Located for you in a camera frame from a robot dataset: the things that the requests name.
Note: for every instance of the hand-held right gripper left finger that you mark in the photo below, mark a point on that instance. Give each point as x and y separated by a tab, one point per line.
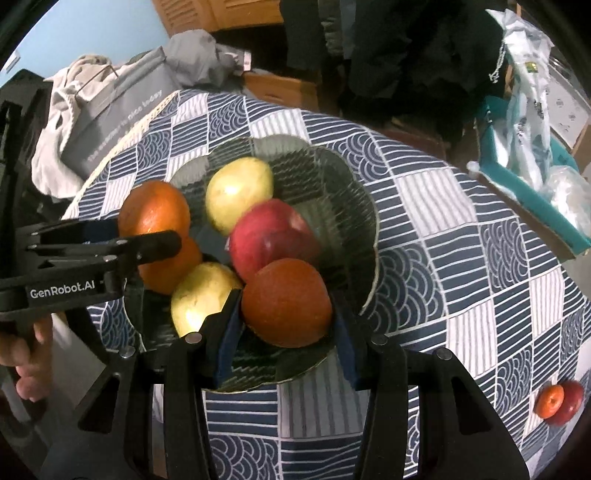
228	337

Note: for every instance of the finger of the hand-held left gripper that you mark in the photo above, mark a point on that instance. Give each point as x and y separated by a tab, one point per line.
147	247
99	229

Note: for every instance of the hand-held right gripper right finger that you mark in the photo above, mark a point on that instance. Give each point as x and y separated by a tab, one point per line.
346	350

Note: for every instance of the orange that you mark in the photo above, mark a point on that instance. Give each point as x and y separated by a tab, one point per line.
152	207
171	274
286	304

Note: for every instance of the clear glass bowl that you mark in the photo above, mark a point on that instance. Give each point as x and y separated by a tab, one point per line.
323	194

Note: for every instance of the person's left hand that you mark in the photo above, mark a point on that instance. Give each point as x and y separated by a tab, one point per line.
27	346

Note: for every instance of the grey fabric bag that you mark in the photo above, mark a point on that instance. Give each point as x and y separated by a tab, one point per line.
115	120

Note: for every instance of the white cloth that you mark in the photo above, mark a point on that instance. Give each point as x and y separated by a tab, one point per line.
60	115

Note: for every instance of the blue white patterned tablecloth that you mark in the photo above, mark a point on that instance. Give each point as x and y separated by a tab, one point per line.
461	230

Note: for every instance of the grey garment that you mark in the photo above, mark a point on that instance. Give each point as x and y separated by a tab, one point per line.
203	55

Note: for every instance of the small orange-red plum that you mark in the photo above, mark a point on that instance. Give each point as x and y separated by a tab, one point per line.
548	401

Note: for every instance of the small red apple on table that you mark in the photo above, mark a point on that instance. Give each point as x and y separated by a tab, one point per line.
573	401

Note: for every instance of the teal box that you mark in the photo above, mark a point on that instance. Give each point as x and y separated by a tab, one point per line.
512	184

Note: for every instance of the wooden cabinet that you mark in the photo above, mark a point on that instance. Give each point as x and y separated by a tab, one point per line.
217	16

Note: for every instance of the clear plastic bag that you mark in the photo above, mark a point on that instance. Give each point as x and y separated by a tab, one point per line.
568	194

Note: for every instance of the dark hanging clothing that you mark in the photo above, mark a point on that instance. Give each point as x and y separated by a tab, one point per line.
406	55

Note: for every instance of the patterned white plastic bag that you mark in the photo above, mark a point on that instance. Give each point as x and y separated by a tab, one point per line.
526	92

